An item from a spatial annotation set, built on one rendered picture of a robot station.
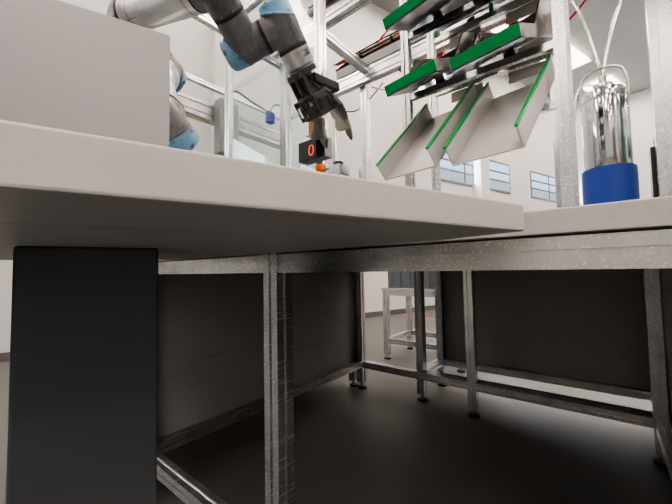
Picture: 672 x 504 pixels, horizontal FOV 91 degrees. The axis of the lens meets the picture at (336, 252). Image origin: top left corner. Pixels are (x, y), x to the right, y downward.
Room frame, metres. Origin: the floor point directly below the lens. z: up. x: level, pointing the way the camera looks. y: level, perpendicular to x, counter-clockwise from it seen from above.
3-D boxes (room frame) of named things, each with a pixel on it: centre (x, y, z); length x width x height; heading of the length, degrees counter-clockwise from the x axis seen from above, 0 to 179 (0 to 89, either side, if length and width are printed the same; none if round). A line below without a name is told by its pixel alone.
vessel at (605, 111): (1.17, -0.98, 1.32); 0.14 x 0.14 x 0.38
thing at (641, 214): (1.27, -0.29, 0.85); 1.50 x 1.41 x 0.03; 51
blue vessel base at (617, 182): (1.17, -0.98, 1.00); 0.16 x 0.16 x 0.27
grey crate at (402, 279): (2.90, -0.82, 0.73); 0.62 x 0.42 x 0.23; 51
